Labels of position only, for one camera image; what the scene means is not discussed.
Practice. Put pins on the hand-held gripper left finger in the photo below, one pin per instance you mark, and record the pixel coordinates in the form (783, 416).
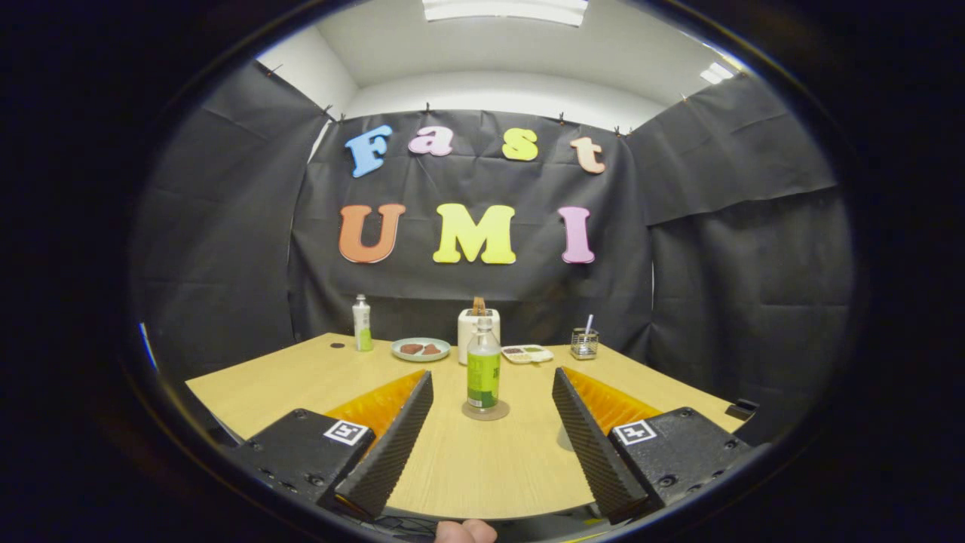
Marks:
(396, 449)

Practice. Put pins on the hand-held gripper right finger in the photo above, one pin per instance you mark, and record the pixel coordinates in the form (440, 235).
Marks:
(592, 449)

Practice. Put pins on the round brown coaster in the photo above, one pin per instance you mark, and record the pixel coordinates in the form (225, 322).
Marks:
(499, 413)

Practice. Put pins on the green label juice bottle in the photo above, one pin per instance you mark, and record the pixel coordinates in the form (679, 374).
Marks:
(483, 377)

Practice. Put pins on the small white green bottle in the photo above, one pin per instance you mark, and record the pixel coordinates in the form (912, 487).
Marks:
(363, 328)

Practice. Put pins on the wooden table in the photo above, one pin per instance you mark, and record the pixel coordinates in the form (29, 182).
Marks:
(482, 467)

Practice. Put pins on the pale green plate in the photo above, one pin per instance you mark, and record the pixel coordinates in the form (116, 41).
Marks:
(443, 353)

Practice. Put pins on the white divided tray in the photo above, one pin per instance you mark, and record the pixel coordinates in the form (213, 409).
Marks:
(528, 354)

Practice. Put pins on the white toaster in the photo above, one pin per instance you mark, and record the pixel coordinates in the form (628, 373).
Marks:
(465, 338)

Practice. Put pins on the black block on table edge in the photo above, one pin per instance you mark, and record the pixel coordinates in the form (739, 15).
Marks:
(742, 409)

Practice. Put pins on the brown bread slice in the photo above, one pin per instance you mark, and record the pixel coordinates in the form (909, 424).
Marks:
(479, 305)

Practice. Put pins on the black backdrop cloth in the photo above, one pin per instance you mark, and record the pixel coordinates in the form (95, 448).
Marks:
(226, 226)

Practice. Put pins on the small ceiling light panel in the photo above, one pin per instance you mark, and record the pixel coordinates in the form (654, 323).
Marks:
(716, 73)

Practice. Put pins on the large ceiling light panel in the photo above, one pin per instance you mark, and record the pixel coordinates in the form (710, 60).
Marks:
(505, 10)

